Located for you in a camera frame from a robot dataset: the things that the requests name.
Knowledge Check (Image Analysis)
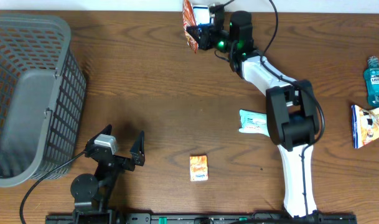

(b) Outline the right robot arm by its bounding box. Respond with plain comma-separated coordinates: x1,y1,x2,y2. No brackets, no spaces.
182,1,322,218

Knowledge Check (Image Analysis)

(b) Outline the white barcode scanner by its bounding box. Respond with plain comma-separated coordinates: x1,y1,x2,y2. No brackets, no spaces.
192,5,212,26

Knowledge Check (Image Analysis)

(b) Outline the teal mouthwash bottle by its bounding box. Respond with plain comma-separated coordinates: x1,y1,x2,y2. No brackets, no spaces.
363,56,379,107

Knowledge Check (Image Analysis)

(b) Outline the light green wet wipes pack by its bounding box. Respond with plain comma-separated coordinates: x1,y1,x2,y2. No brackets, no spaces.
239,110,269,136

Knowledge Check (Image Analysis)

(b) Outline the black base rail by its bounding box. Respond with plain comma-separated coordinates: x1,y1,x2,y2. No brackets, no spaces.
45,212,357,224

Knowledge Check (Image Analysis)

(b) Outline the small orange tissue pack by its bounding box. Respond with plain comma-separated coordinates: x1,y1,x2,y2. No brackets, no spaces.
190,155,208,182

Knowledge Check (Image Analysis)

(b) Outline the orange snack bar wrapper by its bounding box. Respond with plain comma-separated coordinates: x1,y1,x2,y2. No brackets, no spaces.
182,0,199,53

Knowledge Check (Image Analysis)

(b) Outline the grey plastic shopping basket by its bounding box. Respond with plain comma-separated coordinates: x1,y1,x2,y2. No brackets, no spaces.
0,14,87,187

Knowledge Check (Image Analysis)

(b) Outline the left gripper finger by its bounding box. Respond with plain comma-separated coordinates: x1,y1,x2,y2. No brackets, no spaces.
130,131,145,166
86,124,112,146

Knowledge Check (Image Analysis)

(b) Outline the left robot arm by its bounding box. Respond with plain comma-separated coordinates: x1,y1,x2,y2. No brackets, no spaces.
70,124,145,224

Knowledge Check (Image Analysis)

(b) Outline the yellow snack bag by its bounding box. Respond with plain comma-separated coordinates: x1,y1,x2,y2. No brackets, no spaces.
351,105,379,149

